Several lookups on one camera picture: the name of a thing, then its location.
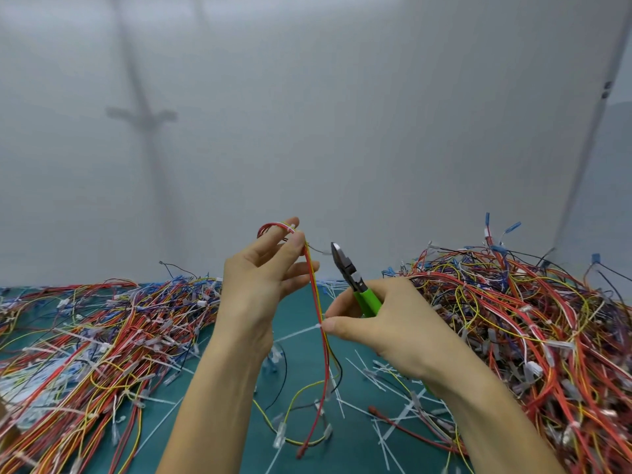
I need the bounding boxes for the person's right hand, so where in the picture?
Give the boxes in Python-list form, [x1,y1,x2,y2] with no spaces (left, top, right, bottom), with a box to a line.
[321,276,463,386]

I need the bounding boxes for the person's left hand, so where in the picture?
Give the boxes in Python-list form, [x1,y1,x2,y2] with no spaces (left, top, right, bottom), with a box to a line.
[216,217,321,352]

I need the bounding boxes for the red and yellow wire harness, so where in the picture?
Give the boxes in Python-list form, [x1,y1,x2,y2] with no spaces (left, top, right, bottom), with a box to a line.
[252,221,344,460]

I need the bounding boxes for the green-handled wire cutter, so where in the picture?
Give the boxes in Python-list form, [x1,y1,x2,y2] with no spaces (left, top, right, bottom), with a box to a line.
[330,242,385,319]

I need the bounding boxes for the white cable tie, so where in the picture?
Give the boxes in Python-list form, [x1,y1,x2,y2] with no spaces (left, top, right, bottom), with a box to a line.
[273,323,327,344]

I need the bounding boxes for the person's right forearm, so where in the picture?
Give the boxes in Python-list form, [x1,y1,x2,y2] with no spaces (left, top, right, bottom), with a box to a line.
[429,340,566,474]

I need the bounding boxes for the person's left forearm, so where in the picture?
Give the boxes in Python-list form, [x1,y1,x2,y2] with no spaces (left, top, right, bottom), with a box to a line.
[156,334,275,474]

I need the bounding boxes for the scattered white cable tie offcuts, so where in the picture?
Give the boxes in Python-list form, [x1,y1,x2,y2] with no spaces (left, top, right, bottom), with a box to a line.
[264,340,462,474]

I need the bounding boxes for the loose red wire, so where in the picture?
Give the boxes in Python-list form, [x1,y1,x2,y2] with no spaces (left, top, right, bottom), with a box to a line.
[368,406,461,456]

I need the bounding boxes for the tall heap of wire harnesses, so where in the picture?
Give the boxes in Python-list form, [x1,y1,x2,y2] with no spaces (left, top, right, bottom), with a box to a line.
[382,212,632,474]

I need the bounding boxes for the flat pile of wire harnesses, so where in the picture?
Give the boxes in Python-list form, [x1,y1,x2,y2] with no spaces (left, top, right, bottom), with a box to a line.
[0,261,224,474]

